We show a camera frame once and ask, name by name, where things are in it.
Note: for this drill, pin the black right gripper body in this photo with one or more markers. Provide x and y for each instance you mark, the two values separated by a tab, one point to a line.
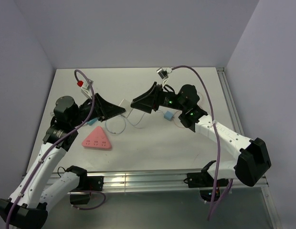
165	99

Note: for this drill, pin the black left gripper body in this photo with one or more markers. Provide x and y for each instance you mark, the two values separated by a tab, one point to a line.
84	111

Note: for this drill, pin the white charger plug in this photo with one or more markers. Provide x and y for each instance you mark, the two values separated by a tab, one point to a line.
125	104

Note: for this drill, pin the pink triangular power strip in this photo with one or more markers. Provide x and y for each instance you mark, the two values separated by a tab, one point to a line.
97	139

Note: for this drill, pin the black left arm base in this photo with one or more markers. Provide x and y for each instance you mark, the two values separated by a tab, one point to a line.
91	189

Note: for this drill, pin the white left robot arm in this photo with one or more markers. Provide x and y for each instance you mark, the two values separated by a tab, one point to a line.
30	203

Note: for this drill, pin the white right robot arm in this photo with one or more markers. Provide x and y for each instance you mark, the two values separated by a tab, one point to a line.
250	157

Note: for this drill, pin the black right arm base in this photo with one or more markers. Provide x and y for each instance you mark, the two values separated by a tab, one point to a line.
201	179

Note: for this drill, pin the blue charger plug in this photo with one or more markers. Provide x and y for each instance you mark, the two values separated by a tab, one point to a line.
168	115

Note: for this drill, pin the teal power strip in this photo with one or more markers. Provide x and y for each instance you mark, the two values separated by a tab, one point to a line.
91	122

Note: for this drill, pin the aluminium frame rail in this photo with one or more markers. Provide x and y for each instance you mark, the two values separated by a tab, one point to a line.
144	171

